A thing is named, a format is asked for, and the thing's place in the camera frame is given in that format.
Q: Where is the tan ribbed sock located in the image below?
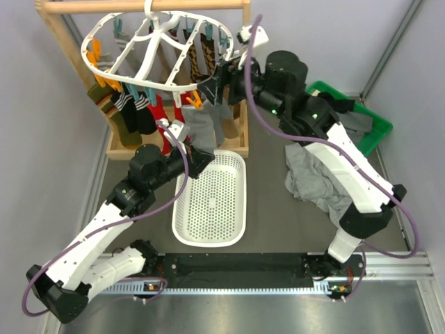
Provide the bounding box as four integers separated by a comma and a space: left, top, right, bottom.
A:
222, 88, 241, 139

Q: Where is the red sock left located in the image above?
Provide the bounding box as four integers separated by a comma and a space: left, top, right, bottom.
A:
147, 94, 172, 155

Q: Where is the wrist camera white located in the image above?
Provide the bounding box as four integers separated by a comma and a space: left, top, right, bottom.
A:
236, 25, 269, 52
156, 118, 190, 146

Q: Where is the purple cable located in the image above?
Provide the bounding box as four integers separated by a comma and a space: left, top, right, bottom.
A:
21, 120, 191, 317
243, 14, 421, 303

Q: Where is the black white striped sock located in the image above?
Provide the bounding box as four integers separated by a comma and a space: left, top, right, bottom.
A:
134, 93, 156, 135

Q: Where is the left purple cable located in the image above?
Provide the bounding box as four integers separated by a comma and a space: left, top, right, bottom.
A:
21, 120, 191, 317

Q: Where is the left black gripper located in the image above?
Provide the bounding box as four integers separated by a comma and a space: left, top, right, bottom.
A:
149, 140, 215, 192

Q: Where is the grey striped sock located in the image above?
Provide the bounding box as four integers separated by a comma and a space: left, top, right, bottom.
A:
91, 32, 141, 73

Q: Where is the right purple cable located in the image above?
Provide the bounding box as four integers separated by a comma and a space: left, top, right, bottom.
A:
243, 14, 421, 303

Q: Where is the wooden drying rack frame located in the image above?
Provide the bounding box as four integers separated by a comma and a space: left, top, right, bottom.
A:
34, 1, 250, 157

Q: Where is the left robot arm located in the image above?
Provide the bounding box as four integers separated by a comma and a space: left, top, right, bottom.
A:
26, 143, 215, 324

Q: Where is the grey cloth on table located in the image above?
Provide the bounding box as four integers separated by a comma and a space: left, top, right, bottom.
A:
284, 143, 352, 227

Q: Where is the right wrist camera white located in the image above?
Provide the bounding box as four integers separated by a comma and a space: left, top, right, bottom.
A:
236, 25, 269, 52

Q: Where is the green plastic bin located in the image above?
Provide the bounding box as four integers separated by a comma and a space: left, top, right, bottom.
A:
306, 81, 393, 157

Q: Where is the olive striped sock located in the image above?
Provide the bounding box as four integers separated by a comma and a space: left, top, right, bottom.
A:
88, 83, 142, 149

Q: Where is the red sock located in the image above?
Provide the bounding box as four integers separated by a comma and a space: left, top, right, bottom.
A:
173, 102, 186, 124
147, 94, 172, 155

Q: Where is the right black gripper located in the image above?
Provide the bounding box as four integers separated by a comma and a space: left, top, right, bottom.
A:
195, 50, 284, 121

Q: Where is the clothes pile in bin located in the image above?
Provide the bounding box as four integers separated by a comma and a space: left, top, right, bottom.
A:
312, 90, 373, 146

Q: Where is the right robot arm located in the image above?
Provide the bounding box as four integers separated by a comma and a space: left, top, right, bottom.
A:
197, 50, 407, 276

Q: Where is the brown argyle sock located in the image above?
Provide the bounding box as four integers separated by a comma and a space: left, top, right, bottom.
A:
200, 33, 216, 76
188, 42, 202, 83

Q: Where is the red sock right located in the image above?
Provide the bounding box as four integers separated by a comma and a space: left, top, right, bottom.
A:
173, 102, 186, 124

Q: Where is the white oval clip hanger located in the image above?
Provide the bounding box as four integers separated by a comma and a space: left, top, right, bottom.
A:
81, 1, 234, 94

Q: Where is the white perforated plastic basket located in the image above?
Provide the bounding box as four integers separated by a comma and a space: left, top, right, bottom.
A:
172, 150, 247, 248

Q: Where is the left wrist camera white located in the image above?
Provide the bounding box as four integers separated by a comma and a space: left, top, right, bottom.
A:
156, 118, 190, 146

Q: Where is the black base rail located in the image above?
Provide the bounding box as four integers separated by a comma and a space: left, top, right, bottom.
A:
153, 253, 363, 289

